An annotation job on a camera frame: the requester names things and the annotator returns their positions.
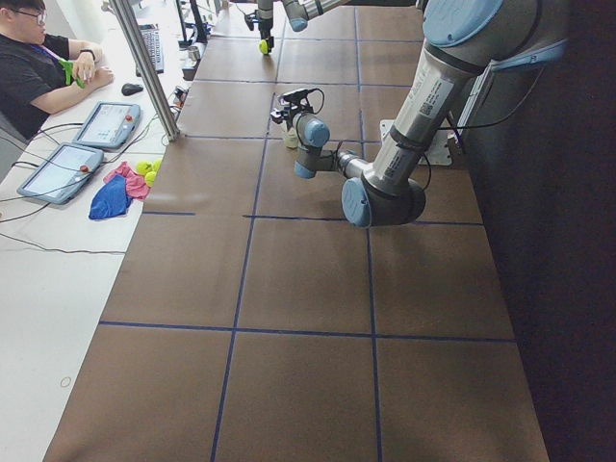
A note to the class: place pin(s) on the green stick toy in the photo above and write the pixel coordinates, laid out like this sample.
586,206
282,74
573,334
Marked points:
67,67

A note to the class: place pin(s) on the upper teach pendant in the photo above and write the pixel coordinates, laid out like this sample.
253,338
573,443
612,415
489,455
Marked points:
109,125

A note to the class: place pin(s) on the aluminium frame post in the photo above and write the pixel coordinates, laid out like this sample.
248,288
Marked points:
130,28

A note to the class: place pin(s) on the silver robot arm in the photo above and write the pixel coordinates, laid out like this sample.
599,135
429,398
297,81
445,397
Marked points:
461,40
298,15

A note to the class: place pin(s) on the blue toy ball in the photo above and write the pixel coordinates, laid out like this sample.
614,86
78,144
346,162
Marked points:
112,200

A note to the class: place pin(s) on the black computer mouse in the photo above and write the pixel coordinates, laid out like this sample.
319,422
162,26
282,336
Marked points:
129,89

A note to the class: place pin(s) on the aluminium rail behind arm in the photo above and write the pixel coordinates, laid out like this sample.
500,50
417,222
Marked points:
466,112

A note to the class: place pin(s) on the lower teach pendant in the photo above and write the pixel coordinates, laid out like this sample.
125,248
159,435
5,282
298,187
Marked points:
63,174

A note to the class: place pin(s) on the pink toy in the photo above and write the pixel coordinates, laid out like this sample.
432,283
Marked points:
134,184

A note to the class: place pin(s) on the teach pendant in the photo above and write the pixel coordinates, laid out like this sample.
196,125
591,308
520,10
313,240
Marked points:
109,125
63,174

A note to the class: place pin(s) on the small metal cup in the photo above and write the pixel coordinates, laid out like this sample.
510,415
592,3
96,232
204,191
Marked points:
194,52

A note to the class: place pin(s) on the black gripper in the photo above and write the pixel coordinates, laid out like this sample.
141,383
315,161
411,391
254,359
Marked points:
264,22
290,117

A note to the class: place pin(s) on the seated person with glasses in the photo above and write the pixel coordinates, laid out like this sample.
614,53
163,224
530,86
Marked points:
32,81

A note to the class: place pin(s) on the black keyboard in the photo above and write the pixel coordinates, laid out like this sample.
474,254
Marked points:
150,34

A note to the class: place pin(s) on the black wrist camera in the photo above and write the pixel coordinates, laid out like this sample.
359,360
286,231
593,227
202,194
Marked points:
297,97
251,20

